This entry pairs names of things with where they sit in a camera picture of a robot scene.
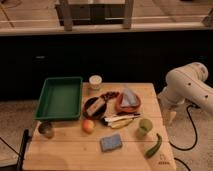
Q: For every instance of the orange red plate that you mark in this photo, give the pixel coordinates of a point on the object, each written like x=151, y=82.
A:
x=130, y=109

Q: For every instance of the green plastic tray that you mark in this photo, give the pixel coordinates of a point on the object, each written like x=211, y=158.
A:
x=60, y=99

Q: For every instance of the black clamp bar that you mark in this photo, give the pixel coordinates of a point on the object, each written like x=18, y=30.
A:
x=22, y=150

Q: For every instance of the small dark glass jar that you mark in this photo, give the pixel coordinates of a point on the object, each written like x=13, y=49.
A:
x=46, y=129

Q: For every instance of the green cup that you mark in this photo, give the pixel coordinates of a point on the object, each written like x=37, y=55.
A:
x=145, y=126

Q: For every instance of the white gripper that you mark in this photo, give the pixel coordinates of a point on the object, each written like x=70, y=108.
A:
x=169, y=116

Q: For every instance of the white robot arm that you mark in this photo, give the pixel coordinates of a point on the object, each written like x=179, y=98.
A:
x=185, y=83

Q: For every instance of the beige block in bowl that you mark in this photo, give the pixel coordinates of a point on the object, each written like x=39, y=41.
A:
x=95, y=106

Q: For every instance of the white lidded jar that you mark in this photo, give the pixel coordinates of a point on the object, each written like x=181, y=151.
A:
x=95, y=82

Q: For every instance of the green chili pepper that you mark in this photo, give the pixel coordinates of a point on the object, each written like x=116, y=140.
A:
x=152, y=150

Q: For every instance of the dark red grapes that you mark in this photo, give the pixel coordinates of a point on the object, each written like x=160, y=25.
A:
x=109, y=95

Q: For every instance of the white handled knife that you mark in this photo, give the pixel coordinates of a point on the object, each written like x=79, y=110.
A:
x=117, y=118

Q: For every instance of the blue sponge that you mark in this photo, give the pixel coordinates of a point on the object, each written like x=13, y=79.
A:
x=111, y=143

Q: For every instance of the dark brown bowl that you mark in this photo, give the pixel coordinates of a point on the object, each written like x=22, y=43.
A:
x=98, y=114

